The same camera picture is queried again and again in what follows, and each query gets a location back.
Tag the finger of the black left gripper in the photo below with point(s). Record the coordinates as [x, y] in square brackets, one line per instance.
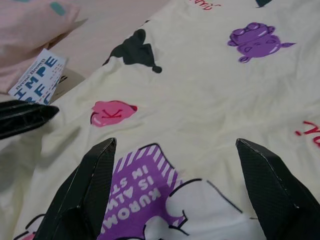
[25, 115]

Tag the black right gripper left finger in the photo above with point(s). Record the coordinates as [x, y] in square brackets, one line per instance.
[82, 195]

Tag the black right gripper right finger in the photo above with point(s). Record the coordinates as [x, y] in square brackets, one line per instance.
[272, 190]

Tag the white book blue lettering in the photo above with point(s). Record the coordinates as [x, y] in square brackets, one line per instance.
[37, 75]

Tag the pink patterned pillow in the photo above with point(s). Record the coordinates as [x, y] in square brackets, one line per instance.
[25, 30]

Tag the cream cartoon print blanket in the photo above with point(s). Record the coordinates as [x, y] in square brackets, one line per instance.
[200, 100]

